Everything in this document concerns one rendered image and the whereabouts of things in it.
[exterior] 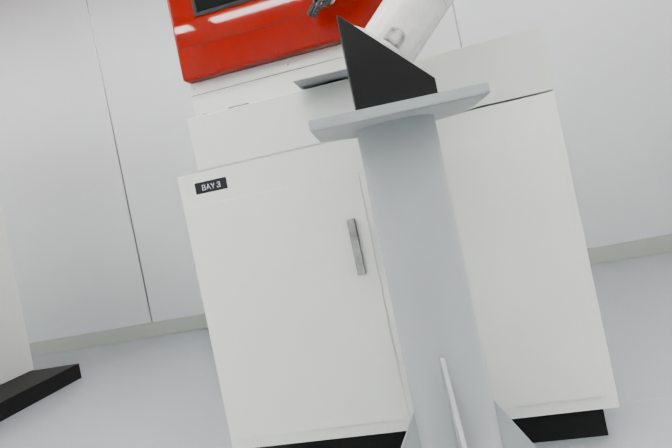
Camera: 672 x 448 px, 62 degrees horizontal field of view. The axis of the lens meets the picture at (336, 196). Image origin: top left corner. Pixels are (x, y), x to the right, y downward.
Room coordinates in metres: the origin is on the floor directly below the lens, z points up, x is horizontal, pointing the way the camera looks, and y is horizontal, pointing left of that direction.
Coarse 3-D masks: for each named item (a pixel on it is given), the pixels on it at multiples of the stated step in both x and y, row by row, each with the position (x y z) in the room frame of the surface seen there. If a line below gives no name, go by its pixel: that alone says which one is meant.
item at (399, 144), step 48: (432, 96) 0.96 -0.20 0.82; (480, 96) 0.97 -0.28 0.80; (384, 144) 1.05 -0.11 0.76; (432, 144) 1.07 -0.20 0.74; (384, 192) 1.07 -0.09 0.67; (432, 192) 1.05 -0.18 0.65; (384, 240) 1.09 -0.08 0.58; (432, 240) 1.05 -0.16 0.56; (432, 288) 1.05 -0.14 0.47; (432, 336) 1.05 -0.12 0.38; (432, 384) 1.06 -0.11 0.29; (480, 384) 1.06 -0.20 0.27; (432, 432) 1.07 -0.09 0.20; (480, 432) 1.05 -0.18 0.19
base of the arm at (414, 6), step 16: (384, 0) 1.10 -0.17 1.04; (400, 0) 1.07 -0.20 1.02; (416, 0) 1.06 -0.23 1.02; (432, 0) 1.07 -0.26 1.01; (448, 0) 1.09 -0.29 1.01; (384, 16) 1.07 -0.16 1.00; (400, 16) 1.06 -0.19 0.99; (416, 16) 1.06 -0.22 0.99; (432, 16) 1.08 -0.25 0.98; (368, 32) 1.04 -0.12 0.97; (384, 32) 1.07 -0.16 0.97; (400, 32) 1.05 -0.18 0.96; (416, 32) 1.07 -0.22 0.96; (432, 32) 1.11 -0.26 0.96; (400, 48) 1.07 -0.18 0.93; (416, 48) 1.09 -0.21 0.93
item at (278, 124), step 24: (288, 96) 1.40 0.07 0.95; (312, 96) 1.38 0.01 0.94; (336, 96) 1.37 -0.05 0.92; (192, 120) 1.45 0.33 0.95; (216, 120) 1.44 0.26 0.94; (240, 120) 1.43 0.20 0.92; (264, 120) 1.41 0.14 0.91; (288, 120) 1.40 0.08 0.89; (192, 144) 1.46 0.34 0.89; (216, 144) 1.44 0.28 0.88; (240, 144) 1.43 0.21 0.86; (264, 144) 1.42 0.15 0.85; (288, 144) 1.40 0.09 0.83; (312, 144) 1.39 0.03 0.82
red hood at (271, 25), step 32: (192, 0) 2.05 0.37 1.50; (224, 0) 2.02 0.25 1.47; (256, 0) 2.00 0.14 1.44; (288, 0) 1.98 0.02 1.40; (352, 0) 1.93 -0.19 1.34; (192, 32) 2.06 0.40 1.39; (224, 32) 2.03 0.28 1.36; (256, 32) 2.01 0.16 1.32; (288, 32) 1.98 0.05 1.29; (320, 32) 1.96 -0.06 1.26; (192, 64) 2.06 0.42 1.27; (224, 64) 2.04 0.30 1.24; (256, 64) 2.04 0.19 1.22
